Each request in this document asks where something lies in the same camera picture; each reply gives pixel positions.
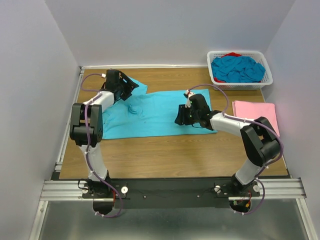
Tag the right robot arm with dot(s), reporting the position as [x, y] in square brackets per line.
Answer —
[262, 145]

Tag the dark blue t shirt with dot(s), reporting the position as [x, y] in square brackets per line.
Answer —
[237, 70]

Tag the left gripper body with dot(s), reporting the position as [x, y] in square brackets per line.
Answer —
[125, 91]

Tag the white plastic laundry basket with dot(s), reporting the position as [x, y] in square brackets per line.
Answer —
[241, 70]

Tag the folded pink t shirt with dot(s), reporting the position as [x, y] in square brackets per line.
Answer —
[254, 110]

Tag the light blue t shirt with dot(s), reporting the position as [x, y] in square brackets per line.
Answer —
[147, 115]

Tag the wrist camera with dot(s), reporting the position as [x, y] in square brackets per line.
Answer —
[196, 101]
[112, 77]

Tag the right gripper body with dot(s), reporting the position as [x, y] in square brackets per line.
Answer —
[187, 116]

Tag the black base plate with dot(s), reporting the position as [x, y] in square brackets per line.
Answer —
[167, 193]

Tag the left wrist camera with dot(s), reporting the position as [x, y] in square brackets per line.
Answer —
[112, 77]

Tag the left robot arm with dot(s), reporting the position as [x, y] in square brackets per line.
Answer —
[86, 128]

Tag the red t shirt in basket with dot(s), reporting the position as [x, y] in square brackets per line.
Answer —
[232, 53]

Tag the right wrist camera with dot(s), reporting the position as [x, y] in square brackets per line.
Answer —
[196, 101]

